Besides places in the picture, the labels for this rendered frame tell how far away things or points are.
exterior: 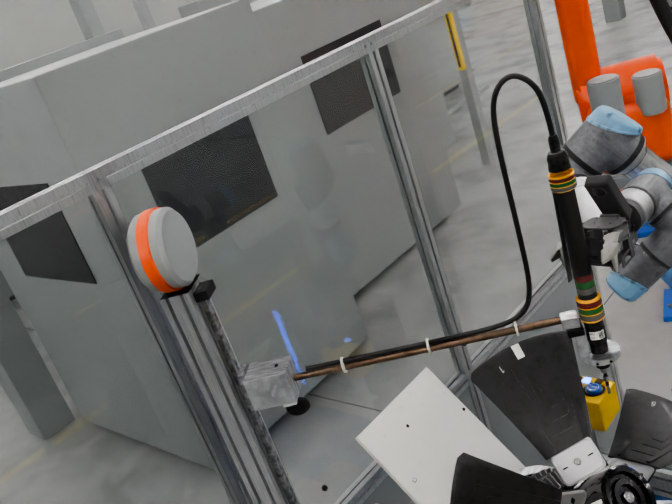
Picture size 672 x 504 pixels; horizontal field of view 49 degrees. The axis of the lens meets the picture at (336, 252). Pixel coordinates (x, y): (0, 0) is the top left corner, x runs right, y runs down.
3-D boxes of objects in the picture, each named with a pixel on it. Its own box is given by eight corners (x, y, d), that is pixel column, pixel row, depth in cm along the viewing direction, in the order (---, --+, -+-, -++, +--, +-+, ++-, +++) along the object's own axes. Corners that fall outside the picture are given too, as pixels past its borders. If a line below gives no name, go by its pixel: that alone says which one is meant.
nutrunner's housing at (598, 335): (594, 374, 136) (542, 141, 120) (590, 362, 140) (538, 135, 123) (616, 370, 135) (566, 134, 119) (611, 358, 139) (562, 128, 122)
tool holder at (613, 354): (574, 372, 135) (563, 326, 131) (567, 351, 141) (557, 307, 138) (625, 362, 133) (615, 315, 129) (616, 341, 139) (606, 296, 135)
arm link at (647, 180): (686, 184, 147) (652, 156, 149) (666, 208, 141) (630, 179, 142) (660, 208, 153) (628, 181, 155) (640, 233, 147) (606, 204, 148)
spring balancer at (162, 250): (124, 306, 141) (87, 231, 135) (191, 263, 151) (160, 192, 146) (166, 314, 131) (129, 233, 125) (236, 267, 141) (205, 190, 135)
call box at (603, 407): (549, 424, 200) (540, 392, 196) (565, 402, 206) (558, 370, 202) (606, 437, 188) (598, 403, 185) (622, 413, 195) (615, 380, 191)
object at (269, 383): (250, 415, 147) (234, 380, 144) (257, 395, 154) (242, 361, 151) (298, 405, 145) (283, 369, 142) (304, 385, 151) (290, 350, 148)
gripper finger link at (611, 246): (625, 284, 126) (625, 259, 133) (618, 254, 124) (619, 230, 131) (605, 287, 127) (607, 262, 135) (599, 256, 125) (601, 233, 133)
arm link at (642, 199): (650, 187, 141) (609, 188, 146) (641, 197, 138) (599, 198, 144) (656, 223, 143) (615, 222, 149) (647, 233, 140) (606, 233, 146)
